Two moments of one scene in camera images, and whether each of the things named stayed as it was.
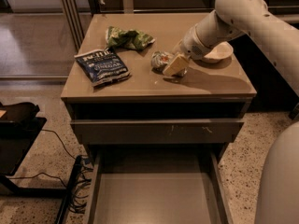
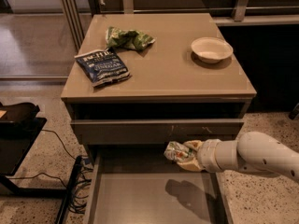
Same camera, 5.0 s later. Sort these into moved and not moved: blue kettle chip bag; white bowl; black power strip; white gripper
Moved: white gripper
Not moved: blue kettle chip bag; black power strip; white bowl
